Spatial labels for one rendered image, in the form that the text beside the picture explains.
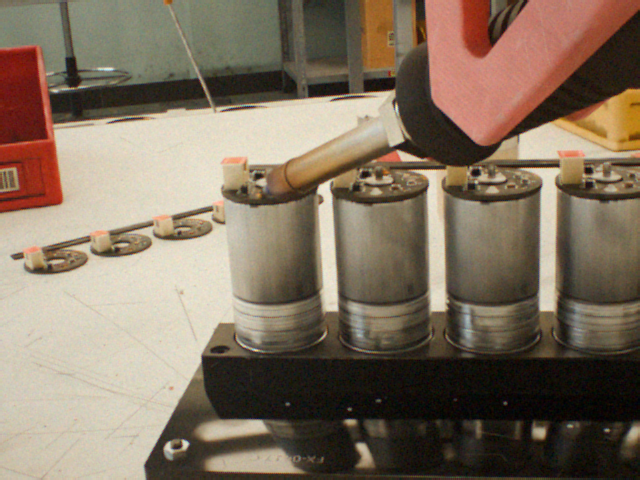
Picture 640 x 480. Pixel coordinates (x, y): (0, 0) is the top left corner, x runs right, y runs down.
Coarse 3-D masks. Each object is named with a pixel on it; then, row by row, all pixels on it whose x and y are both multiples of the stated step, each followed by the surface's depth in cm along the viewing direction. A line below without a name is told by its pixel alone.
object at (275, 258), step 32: (256, 224) 26; (288, 224) 26; (256, 256) 26; (288, 256) 26; (320, 256) 27; (256, 288) 26; (288, 288) 26; (320, 288) 27; (256, 320) 27; (288, 320) 27; (320, 320) 27; (288, 352) 27
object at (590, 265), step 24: (576, 216) 25; (600, 216) 24; (624, 216) 24; (576, 240) 25; (600, 240) 25; (624, 240) 25; (576, 264) 25; (600, 264) 25; (624, 264) 25; (576, 288) 25; (600, 288) 25; (624, 288) 25; (576, 312) 26; (600, 312) 25; (624, 312) 25; (576, 336) 26; (600, 336) 25; (624, 336) 25
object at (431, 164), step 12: (252, 168) 28; (264, 168) 28; (360, 168) 28; (372, 168) 28; (384, 168) 27; (396, 168) 28; (408, 168) 28; (420, 168) 27; (432, 168) 27; (444, 168) 27; (468, 168) 27; (516, 168) 27
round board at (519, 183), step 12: (480, 168) 26; (504, 168) 27; (444, 180) 26; (468, 180) 25; (516, 180) 26; (528, 180) 26; (540, 180) 26; (456, 192) 25; (468, 192) 25; (480, 192) 25; (504, 192) 25; (516, 192) 25; (528, 192) 25
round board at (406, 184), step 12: (396, 180) 26; (408, 180) 26; (420, 180) 26; (336, 192) 26; (348, 192) 26; (360, 192) 25; (384, 192) 25; (396, 192) 25; (408, 192) 25; (420, 192) 25
